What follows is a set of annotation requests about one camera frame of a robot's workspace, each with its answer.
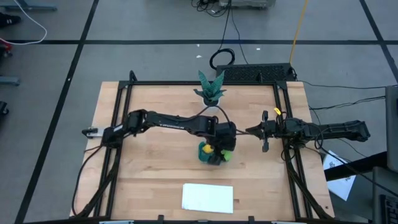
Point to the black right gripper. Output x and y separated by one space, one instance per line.
266 130

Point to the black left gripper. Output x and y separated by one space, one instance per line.
225 137

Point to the green round produce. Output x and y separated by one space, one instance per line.
227 155

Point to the yellow lemon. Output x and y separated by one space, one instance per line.
207 148

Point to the teal plastic tupperware container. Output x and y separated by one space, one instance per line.
202 157

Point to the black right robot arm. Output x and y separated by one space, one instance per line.
342 130

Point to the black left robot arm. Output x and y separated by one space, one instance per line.
174 122

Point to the yellow tag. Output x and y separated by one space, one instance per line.
277 111

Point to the white folded cloth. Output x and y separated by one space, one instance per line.
206 197

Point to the green plant in white pot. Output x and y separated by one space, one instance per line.
211 88

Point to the white printed paper sheet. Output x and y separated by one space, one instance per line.
340 183

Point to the black beam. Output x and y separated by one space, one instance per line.
354 166

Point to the grey device box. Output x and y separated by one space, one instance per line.
245 2

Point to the grey cabinet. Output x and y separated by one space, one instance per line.
392 130

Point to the grey equipment box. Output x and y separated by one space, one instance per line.
385 199

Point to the black caster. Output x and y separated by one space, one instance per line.
3 109

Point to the grey floor foot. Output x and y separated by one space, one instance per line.
9 81

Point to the grey table foot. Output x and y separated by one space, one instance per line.
31 7

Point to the red object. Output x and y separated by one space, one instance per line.
5 46

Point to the person's shoe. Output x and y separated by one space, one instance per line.
9 19

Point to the black metal table frame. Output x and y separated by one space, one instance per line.
248 83

